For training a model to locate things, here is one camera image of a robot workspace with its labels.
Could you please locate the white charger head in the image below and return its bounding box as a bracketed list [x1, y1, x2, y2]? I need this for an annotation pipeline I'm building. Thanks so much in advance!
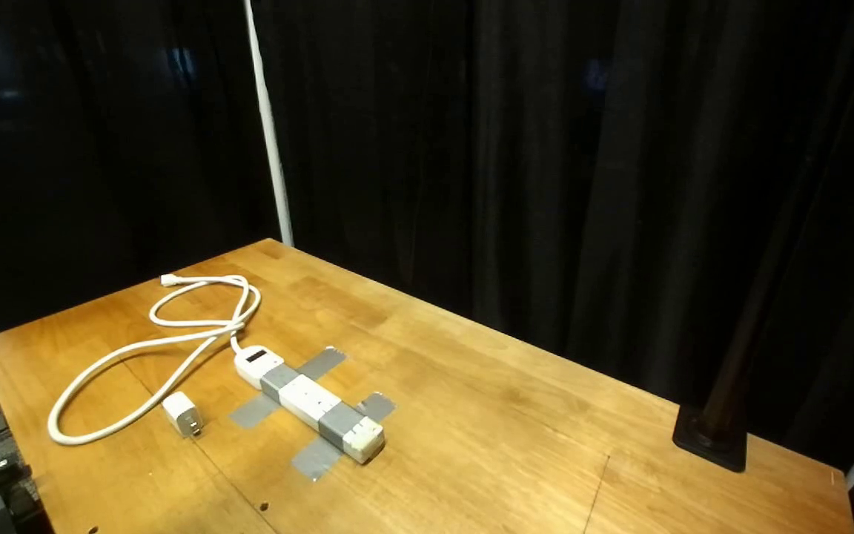
[161, 390, 204, 440]

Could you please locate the grey tape strip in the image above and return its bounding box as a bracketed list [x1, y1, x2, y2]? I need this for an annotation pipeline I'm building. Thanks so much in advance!
[291, 391, 396, 486]
[232, 344, 350, 430]

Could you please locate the black curtain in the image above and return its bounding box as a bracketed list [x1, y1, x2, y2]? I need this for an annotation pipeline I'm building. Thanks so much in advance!
[0, 0, 854, 479]

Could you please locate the white power strip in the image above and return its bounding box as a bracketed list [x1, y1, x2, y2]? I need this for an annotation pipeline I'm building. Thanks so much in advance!
[232, 342, 389, 470]

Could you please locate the thin white pole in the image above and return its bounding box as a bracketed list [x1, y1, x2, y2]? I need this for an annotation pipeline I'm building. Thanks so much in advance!
[241, 0, 297, 249]

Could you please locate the tall stand pole with base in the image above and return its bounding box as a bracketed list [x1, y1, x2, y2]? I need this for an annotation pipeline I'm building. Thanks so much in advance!
[669, 225, 794, 474]

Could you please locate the white power strip cord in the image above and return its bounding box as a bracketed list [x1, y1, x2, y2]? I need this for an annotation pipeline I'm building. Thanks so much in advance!
[45, 273, 264, 448]

